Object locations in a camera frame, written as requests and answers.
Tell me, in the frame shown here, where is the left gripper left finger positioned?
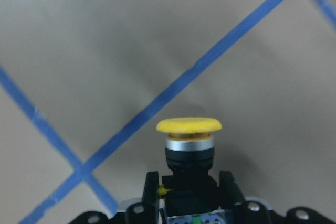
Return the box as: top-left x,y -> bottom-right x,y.
125,172 -> 159,224

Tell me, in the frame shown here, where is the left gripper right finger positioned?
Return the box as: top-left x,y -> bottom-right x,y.
219,171 -> 268,223

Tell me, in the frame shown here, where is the yellow push button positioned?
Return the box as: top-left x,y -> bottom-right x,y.
156,117 -> 222,223

